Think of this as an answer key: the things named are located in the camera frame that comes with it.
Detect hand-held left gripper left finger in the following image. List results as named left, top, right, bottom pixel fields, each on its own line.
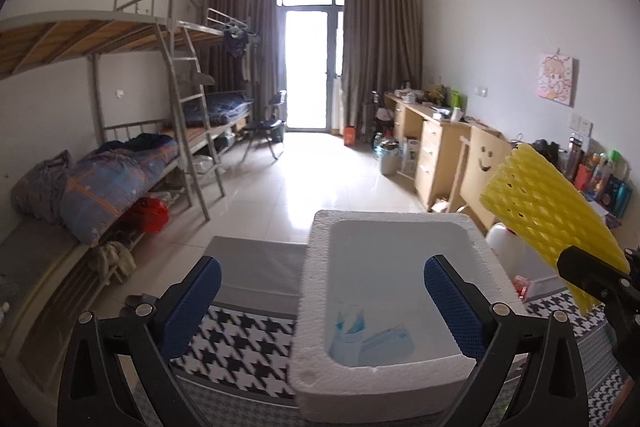
left=57, top=255, right=223, bottom=427

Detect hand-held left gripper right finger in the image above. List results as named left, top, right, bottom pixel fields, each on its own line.
left=424, top=255, right=591, bottom=427

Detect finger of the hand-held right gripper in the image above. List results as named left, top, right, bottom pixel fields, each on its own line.
left=556, top=246, right=640, bottom=309

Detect yellow foam net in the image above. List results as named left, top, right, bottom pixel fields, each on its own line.
left=480, top=144, right=631, bottom=315

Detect white foam box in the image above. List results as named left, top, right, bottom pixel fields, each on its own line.
left=290, top=209, right=528, bottom=418

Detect blue face mask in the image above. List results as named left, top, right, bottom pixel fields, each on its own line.
left=361, top=327, right=416, bottom=365

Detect houndstooth tablecloth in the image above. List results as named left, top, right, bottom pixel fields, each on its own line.
left=135, top=234, right=640, bottom=427

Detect pale cloth pile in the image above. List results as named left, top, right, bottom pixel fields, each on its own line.
left=96, top=240, right=137, bottom=284

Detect row of toiletry bottles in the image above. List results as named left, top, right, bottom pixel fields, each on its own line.
left=565, top=134, right=634, bottom=216

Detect red plastic bag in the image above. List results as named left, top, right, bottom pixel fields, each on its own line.
left=131, top=198, right=170, bottom=234

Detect blue-white plastic bag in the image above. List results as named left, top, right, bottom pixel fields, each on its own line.
left=325, top=307, right=371, bottom=365

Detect black bag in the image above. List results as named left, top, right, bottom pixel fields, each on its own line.
left=531, top=139, right=562, bottom=164

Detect wooden chair with smiley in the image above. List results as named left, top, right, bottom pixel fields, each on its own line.
left=449, top=125, right=517, bottom=234

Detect blue plaid quilt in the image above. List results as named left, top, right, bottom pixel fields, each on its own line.
left=60, top=133, right=180, bottom=246

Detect white bucket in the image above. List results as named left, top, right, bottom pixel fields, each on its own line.
left=379, top=149, right=401, bottom=176

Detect wooden desk with drawers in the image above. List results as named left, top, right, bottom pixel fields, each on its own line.
left=384, top=92, right=502, bottom=210

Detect grey metal ladder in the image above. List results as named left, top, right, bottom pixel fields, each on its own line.
left=155, top=0, right=227, bottom=221

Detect black folding chair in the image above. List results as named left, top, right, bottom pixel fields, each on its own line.
left=242, top=92, right=287, bottom=164

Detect grey cloth bundle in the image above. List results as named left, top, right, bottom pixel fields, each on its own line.
left=10, top=150, right=76, bottom=226

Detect blue bedding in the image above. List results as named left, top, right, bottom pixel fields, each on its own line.
left=182, top=91, right=254, bottom=126

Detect hanging dark clothes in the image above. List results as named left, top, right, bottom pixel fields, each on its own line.
left=223, top=26, right=250, bottom=57

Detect glass balcony door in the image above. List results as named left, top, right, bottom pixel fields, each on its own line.
left=276, top=0, right=347, bottom=134

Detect grey metal bunk bed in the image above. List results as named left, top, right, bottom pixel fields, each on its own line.
left=0, top=0, right=227, bottom=408
left=175, top=7, right=263, bottom=155

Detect brown curtain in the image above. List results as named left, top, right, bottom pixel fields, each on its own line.
left=201, top=0, right=279, bottom=108
left=342, top=0, right=425, bottom=131

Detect cartoon wall poster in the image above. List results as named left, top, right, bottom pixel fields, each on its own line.
left=536, top=52, right=579, bottom=107

